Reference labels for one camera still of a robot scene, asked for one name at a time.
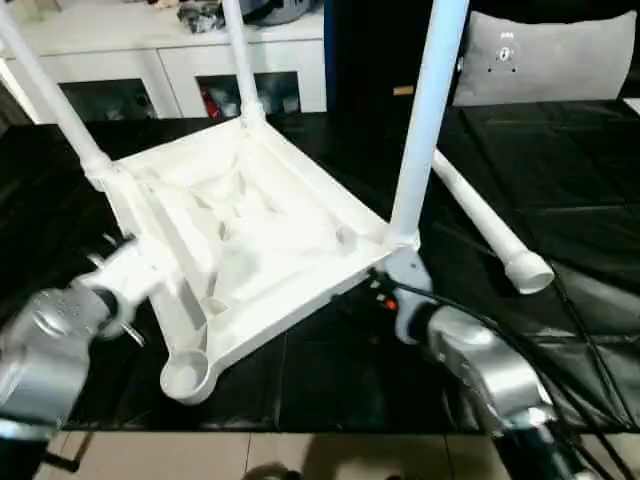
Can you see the white plastic table leg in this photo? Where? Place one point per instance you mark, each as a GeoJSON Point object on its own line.
{"type": "Point", "coordinates": [490, 225]}
{"type": "Point", "coordinates": [243, 60]}
{"type": "Point", "coordinates": [425, 120]}
{"type": "Point", "coordinates": [55, 100]}

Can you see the grey cushion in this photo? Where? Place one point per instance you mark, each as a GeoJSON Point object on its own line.
{"type": "Point", "coordinates": [550, 55]}

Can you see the black stand leg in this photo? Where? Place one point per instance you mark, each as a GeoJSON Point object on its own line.
{"type": "Point", "coordinates": [60, 462]}

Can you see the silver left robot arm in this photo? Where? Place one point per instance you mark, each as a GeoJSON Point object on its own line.
{"type": "Point", "coordinates": [45, 360]}

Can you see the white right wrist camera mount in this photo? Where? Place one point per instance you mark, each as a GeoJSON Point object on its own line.
{"type": "Point", "coordinates": [410, 280]}

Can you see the white flat panel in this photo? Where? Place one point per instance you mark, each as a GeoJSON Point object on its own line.
{"type": "Point", "coordinates": [633, 105]}

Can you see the white glass-door cabinet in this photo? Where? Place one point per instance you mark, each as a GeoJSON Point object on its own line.
{"type": "Point", "coordinates": [120, 55]}

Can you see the grey round appliance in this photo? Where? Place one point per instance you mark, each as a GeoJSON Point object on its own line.
{"type": "Point", "coordinates": [285, 8]}

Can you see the black work mat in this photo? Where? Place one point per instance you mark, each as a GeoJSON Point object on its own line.
{"type": "Point", "coordinates": [570, 170]}

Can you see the black furniture with yellow label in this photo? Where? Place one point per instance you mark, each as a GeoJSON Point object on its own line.
{"type": "Point", "coordinates": [375, 50]}

